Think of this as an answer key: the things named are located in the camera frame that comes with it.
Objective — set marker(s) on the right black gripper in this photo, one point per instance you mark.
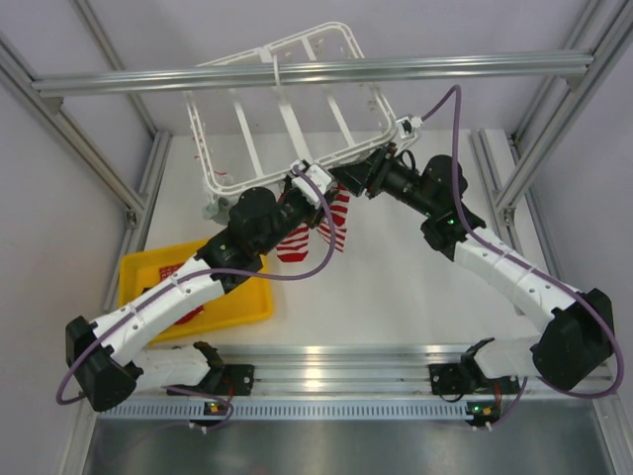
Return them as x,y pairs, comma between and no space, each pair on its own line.
380,165

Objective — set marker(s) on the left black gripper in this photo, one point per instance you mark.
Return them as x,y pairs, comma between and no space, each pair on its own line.
315,217

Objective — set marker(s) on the red white striped sock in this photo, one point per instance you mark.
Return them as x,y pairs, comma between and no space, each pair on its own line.
295,247

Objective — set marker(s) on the white clip hanger rack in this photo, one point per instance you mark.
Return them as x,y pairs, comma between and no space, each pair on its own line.
256,133

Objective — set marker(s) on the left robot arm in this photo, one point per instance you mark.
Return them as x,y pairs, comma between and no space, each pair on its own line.
168,307

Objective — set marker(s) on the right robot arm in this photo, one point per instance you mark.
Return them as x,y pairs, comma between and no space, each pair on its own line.
574,330

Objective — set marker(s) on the grey sock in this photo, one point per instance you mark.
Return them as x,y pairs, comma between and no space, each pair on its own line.
217,209

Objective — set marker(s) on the yellow plastic tray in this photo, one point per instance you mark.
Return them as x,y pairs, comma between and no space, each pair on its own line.
250,303

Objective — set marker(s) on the red patterned sock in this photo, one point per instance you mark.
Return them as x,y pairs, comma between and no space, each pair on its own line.
168,270

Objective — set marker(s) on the aluminium crossbar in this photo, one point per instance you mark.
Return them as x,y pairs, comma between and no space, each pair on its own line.
568,62

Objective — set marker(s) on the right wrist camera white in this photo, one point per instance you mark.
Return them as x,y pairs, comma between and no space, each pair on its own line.
409,129

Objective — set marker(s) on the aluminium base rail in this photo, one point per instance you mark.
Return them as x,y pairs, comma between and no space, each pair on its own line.
441,371

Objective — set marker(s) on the perforated cable duct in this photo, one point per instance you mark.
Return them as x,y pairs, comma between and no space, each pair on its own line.
289,410

